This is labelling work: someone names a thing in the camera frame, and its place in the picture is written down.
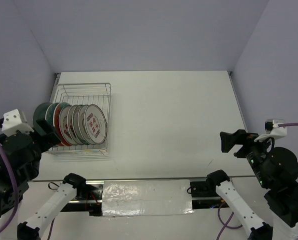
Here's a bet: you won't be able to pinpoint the dark green plate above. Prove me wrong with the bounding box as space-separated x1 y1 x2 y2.
33 102 51 136

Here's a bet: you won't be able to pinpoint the purple cable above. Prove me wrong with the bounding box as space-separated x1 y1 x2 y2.
0 119 19 238
216 122 298 240

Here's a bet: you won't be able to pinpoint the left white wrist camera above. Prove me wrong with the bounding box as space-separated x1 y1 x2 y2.
1 109 34 137

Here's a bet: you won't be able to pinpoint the white plate red characters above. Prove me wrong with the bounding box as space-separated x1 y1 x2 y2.
84 104 108 145
59 102 72 147

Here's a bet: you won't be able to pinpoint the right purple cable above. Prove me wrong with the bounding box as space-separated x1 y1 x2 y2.
216 122 298 240

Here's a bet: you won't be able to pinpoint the red and teal floral plate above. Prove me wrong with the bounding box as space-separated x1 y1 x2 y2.
53 102 70 147

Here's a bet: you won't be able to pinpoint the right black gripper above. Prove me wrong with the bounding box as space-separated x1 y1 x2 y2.
219 125 276 185

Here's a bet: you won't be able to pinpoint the white plate grey flower outline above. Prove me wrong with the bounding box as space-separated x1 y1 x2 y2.
77 104 90 145

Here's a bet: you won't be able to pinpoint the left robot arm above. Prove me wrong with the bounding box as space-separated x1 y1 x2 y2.
0 119 87 240

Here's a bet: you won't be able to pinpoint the metal wire dish rack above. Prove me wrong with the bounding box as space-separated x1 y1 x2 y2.
47 83 111 157

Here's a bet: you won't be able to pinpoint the black metal base rail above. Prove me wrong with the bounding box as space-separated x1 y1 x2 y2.
61 180 229 217

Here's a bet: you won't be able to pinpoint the white plate blue rim lettering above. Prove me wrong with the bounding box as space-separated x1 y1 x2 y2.
67 105 80 145

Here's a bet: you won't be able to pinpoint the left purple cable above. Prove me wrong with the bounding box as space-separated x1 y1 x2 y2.
0 119 19 238

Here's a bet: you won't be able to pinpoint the silver foil tape patch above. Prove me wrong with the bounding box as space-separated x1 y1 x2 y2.
102 179 194 217

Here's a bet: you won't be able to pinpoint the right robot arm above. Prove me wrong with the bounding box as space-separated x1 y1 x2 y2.
206 129 298 240

